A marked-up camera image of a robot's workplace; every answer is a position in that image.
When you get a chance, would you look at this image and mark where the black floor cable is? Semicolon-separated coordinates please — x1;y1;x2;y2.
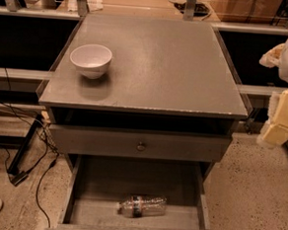
0;100;64;229

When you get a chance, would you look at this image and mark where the white ceramic bowl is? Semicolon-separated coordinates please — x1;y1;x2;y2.
70;44;112;79

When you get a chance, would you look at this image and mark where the clear plastic water bottle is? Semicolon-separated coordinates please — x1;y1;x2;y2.
116;194;167;218

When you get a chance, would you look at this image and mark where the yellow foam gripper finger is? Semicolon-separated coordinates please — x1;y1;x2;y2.
258;43;284;68
256;89;288;147

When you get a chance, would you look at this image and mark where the open middle drawer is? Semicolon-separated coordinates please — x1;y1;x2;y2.
46;156;211;230

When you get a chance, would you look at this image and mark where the round metal drawer knob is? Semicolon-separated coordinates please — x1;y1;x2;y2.
137;142;146;152

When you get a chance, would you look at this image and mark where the grey wooden cabinet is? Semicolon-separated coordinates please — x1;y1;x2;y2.
27;10;259;230

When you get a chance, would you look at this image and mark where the black metal stand leg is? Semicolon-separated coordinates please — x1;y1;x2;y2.
7;115;42;187

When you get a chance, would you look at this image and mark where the closed top drawer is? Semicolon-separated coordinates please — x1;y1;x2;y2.
50;124;233;163

